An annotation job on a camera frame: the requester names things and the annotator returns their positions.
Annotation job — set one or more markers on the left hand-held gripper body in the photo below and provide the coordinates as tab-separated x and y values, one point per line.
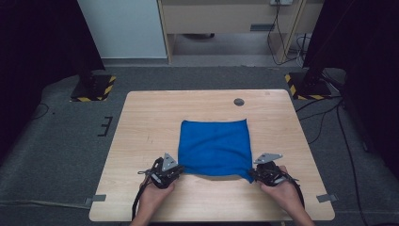
164	172

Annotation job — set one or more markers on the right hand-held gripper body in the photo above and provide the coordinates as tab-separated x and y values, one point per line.
271	171

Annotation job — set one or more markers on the blue cloth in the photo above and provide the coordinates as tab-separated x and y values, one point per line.
215	146

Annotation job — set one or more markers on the person's left hand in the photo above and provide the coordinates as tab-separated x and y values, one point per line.
153	196

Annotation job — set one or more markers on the person's right hand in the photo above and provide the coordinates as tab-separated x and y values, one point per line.
284	194

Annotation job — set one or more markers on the grey tape strip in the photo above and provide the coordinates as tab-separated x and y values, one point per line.
327	197
95	199

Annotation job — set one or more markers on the grey round table grommet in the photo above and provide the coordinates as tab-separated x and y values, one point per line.
239	102

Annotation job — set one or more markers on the hazard striped black stand base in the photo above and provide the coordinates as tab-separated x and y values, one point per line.
309	88
94	89

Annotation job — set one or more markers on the dark round base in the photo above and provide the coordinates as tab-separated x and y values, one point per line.
198	36

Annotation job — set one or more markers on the white cabinet panel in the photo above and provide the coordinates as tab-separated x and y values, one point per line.
122	28

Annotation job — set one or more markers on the black curtain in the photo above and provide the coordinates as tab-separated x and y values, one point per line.
360	47
37	47

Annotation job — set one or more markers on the beige wooden desk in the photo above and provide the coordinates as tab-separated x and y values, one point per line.
219	17

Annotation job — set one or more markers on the white power strip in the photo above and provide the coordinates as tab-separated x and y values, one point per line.
281	2

